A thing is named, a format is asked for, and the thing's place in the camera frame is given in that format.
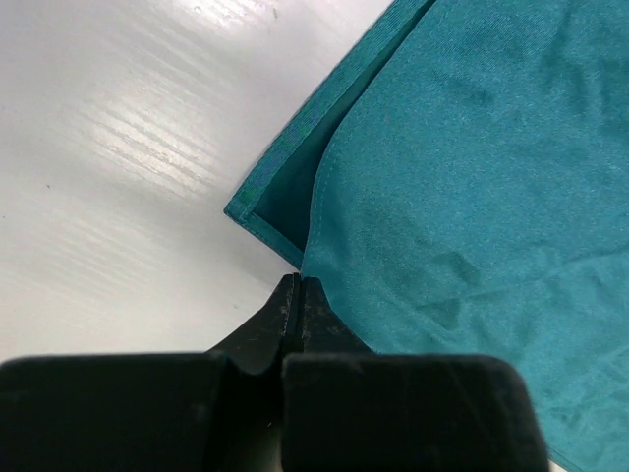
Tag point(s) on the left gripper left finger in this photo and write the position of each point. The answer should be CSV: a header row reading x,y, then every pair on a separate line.
x,y
255,346

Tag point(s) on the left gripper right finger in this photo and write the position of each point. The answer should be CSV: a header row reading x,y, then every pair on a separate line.
x,y
322,331

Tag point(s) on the teal cloth napkin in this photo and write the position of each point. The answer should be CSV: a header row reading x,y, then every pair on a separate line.
x,y
459,184

